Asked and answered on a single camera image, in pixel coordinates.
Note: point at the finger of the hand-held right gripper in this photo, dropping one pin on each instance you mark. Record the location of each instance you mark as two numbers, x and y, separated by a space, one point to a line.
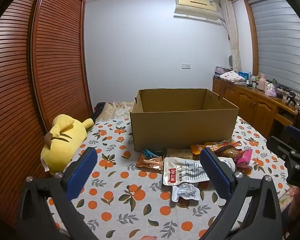
280 146
297 132

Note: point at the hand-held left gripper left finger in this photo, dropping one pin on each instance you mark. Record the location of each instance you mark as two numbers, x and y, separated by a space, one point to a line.
81 175

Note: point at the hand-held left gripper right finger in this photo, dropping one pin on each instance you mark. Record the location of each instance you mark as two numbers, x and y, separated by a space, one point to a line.
216 175

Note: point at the clear brown meat packet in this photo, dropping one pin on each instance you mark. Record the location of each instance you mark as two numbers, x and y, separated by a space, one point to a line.
228 152

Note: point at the orange snack packet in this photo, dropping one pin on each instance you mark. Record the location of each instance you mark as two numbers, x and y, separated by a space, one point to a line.
202 147

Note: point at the white red-label snack packet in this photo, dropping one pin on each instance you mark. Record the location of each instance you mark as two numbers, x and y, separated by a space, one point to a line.
185 171

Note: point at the pink snack packet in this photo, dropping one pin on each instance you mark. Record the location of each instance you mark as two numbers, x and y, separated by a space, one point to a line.
245 157

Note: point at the small silver snack packet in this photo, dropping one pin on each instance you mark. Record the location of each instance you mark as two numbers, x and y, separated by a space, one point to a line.
186 191

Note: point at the cardboard box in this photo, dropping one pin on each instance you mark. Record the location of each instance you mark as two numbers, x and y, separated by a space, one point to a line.
182 127

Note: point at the copper foil snack packet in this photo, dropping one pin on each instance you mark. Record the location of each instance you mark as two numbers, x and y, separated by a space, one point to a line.
150 163

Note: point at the yellow plush toy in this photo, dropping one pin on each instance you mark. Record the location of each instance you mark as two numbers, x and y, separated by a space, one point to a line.
61 146

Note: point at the brown cracker packet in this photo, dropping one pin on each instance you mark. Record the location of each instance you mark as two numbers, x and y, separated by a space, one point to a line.
178 153

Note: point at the long wooden cabinet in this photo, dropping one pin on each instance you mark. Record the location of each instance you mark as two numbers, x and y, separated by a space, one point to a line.
252 105

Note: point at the purple tissue pack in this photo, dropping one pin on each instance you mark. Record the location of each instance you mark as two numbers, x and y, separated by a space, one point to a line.
270 90

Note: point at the orange fruit print bedsheet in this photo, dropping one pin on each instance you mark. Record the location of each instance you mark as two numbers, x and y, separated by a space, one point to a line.
130 200

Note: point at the pink bottle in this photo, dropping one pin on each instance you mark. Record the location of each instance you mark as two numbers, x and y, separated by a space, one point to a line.
262 82

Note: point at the teal snack packet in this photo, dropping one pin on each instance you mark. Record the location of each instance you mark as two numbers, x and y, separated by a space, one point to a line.
151 153

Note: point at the dark cloth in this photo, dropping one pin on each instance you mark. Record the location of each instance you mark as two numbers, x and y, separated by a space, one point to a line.
99 108

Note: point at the floral quilt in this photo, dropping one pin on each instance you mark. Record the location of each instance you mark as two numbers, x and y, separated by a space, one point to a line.
117 108

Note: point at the blue box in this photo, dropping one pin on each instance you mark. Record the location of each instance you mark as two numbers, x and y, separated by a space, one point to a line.
243 75

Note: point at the folded floral cloth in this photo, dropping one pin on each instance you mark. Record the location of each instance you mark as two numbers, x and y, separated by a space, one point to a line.
231 76

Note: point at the grey window blind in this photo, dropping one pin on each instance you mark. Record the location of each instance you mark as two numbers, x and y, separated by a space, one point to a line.
280 47

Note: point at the small white fan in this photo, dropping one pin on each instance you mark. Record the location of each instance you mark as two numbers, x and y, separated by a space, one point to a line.
230 62

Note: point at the brown louvered wooden wardrobe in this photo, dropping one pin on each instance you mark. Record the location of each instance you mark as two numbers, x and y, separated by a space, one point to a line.
27 80

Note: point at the pale patterned curtain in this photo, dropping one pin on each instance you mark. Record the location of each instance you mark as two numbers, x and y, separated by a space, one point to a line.
232 37

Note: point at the wooden window frame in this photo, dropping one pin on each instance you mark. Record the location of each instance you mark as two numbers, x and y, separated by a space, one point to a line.
251 35

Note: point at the white wall socket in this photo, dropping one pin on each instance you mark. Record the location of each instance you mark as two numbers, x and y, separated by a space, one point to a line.
186 66

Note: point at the cream wall air conditioner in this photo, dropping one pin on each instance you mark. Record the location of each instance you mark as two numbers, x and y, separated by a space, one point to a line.
196 7

